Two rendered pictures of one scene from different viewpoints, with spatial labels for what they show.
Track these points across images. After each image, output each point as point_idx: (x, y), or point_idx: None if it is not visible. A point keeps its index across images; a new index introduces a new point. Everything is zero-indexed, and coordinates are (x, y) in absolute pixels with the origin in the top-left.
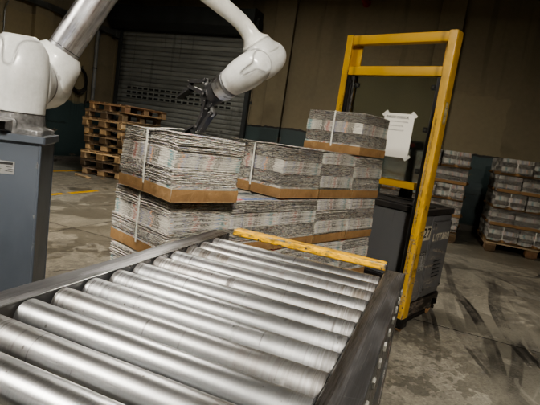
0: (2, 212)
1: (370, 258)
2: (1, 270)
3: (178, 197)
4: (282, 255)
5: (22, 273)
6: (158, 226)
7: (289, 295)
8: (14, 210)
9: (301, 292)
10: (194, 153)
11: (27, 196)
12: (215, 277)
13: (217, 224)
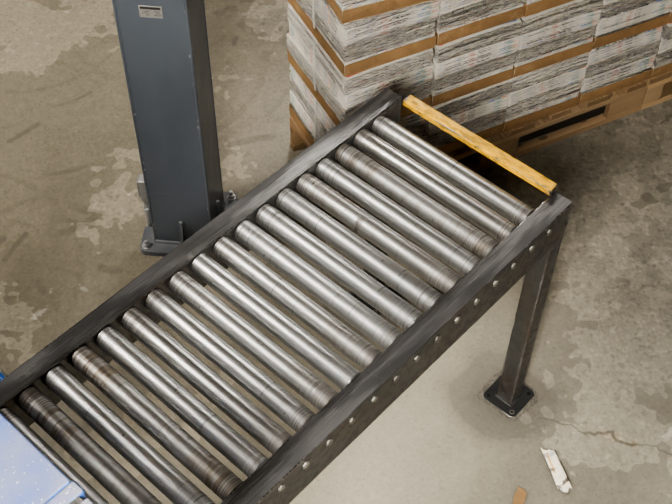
0: (158, 52)
1: (539, 176)
2: (167, 101)
3: (353, 16)
4: (441, 159)
5: (188, 105)
6: (336, 29)
7: (404, 249)
8: (170, 50)
9: (423, 239)
10: None
11: (180, 38)
12: (347, 214)
13: (420, 16)
